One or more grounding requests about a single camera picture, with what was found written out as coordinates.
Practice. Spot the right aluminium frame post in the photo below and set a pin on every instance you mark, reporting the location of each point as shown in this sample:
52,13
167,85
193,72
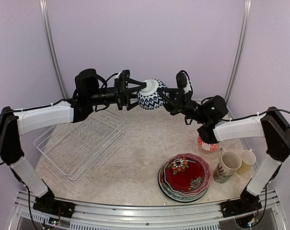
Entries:
239,50

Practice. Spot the left aluminium frame post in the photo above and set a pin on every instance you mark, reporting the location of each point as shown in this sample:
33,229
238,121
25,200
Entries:
51,47

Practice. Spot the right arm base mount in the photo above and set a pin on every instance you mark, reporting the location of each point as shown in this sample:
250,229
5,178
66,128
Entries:
247,202

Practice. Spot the aluminium frame post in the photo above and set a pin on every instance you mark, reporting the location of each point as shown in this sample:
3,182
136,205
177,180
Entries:
51,47
239,50

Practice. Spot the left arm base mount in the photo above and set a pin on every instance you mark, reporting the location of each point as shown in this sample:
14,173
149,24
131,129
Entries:
48,204

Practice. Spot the white red patterned cup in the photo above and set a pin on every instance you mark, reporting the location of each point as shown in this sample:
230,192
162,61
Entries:
207,148

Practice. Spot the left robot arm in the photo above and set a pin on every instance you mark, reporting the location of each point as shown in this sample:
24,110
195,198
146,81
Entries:
91,90

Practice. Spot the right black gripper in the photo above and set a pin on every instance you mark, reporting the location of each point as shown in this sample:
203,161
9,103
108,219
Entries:
184,100

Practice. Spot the floral green mug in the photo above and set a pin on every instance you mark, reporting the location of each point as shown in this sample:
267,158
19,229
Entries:
229,162

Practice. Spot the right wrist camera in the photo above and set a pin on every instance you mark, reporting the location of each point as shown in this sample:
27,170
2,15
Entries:
183,81

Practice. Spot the white wire dish rack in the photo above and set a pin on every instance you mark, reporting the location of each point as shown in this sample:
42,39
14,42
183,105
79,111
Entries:
73,149

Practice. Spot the black rimmed plate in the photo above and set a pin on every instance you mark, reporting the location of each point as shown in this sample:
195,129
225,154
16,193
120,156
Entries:
175,198

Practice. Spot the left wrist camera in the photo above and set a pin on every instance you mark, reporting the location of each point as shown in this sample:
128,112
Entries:
124,74

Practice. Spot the yellow ceramic mug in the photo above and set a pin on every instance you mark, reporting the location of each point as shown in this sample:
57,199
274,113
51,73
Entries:
248,160

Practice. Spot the front aluminium rail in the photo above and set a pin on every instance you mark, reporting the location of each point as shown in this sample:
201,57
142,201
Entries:
94,216

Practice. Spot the blue white patterned bowl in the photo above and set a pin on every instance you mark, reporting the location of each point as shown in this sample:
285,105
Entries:
148,98

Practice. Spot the light green flower plate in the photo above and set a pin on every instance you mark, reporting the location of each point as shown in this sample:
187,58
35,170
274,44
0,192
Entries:
202,190

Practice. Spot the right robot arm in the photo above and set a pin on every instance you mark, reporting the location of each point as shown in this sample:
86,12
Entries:
270,124

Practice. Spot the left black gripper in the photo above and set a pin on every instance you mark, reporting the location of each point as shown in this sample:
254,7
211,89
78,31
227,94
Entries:
122,93

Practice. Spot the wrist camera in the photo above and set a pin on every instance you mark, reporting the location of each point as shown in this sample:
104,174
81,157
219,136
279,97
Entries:
124,74
183,81

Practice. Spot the red teal patterned plate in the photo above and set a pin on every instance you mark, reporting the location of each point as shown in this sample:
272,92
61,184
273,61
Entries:
177,196

